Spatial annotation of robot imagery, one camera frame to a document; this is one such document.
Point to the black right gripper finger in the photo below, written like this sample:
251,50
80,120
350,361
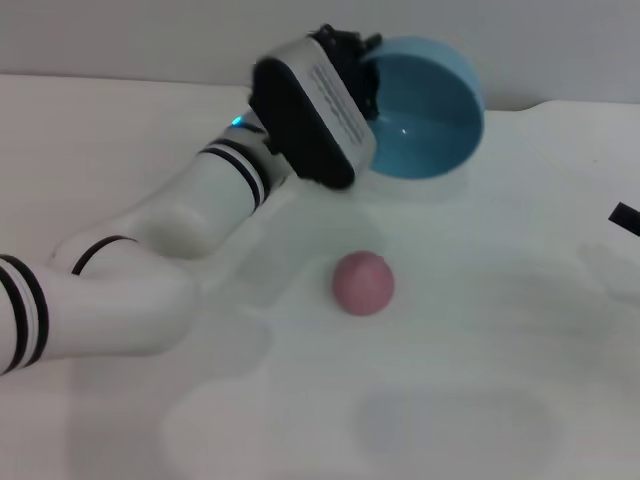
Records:
627,217

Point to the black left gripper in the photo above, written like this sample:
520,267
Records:
345,50

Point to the blue plastic bowl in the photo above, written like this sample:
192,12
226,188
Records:
430,130

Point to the pink peach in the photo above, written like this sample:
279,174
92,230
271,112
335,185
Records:
363,285

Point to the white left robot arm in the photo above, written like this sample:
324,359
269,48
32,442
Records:
150,250

